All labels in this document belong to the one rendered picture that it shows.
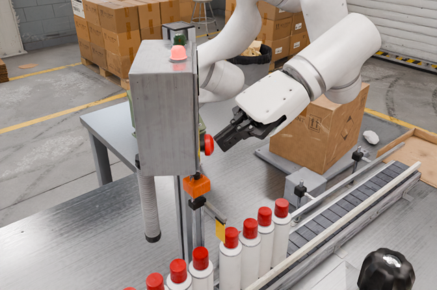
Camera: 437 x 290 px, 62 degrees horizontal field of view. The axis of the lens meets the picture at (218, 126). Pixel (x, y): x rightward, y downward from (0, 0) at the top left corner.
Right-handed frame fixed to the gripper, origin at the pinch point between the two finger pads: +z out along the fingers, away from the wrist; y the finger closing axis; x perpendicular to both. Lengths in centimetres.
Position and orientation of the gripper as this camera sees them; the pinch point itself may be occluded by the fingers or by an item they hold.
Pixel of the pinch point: (227, 138)
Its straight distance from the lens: 63.8
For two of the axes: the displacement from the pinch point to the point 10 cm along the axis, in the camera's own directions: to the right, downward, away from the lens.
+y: 4.0, 4.5, -8.0
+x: 4.6, 6.5, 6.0
